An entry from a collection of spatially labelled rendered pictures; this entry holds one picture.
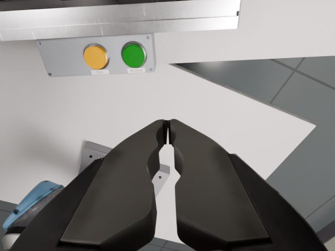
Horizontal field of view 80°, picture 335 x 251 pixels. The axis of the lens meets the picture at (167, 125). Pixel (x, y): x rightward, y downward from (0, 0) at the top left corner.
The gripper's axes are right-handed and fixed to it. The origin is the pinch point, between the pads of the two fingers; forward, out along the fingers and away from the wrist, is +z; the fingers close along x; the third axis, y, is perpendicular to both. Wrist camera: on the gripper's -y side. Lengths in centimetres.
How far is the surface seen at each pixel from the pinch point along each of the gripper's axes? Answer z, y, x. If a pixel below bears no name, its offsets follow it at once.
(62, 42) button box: 27.3, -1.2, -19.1
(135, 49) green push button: 26.1, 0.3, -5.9
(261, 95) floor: 123, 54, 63
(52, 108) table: 37, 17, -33
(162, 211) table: 37, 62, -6
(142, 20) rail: 28.0, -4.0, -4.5
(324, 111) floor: 123, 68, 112
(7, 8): 37, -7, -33
